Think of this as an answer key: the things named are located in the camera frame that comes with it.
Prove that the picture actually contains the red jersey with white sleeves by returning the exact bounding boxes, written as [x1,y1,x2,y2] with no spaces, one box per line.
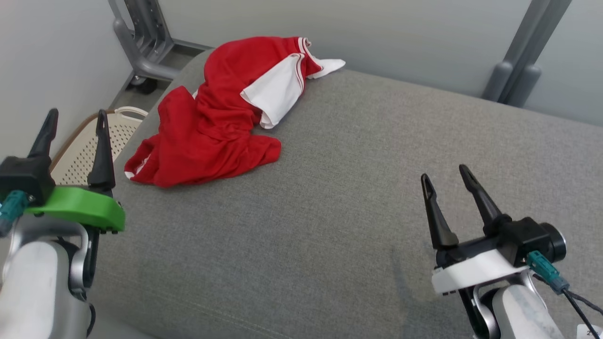
[195,36,346,142]

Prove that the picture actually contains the right cable with teal plug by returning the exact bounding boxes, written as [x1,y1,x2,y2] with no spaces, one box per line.
[526,251,603,339]

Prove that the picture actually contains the grey wall post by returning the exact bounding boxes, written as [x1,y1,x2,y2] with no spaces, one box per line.
[481,0,573,108]

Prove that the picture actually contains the red shorts with white stripe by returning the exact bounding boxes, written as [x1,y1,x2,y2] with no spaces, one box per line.
[124,86,282,188]

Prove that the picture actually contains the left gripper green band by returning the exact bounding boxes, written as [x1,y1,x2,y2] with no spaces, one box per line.
[24,108,126,234]

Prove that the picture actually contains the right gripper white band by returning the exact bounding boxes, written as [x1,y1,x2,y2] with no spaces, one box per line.
[421,164,530,296]

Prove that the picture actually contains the cream perforated laundry basket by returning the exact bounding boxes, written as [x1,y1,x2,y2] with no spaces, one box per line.
[49,107,149,187]

